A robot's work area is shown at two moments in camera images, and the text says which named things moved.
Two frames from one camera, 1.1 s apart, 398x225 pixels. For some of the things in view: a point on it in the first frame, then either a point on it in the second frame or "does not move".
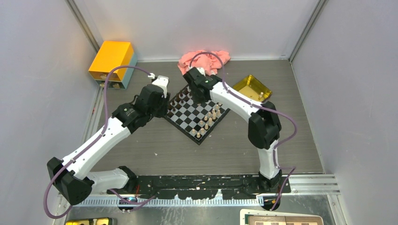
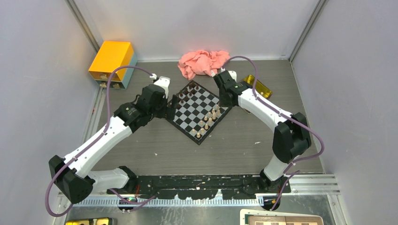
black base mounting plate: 202,187 does not move
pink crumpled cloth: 210,61 does not move
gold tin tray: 250,86 does not move
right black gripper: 197,101 to 224,103
